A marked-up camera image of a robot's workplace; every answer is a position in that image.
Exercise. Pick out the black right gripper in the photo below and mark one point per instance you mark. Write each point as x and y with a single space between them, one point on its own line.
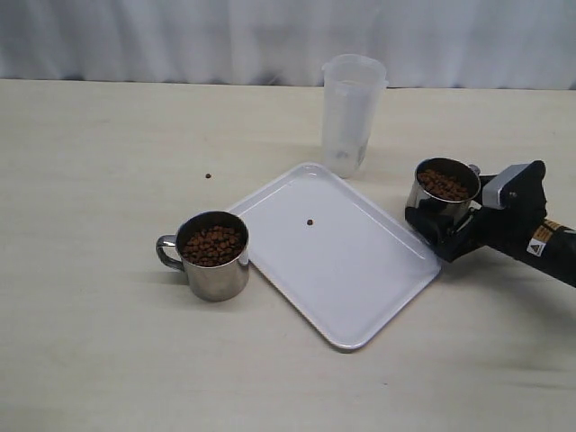
458 232

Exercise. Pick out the steel mug with kibble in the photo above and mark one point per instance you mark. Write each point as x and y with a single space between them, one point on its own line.
444 186
212 250

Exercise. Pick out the white curtain backdrop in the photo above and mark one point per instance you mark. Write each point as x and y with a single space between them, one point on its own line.
475 44

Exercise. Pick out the white plastic tray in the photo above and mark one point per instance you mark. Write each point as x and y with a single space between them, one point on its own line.
348 274

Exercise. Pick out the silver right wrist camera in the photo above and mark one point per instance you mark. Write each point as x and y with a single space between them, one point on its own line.
498 193

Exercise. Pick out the clear plastic pitcher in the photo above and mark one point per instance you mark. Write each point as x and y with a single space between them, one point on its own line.
352 87

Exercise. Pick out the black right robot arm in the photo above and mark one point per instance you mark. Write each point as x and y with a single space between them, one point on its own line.
550 249

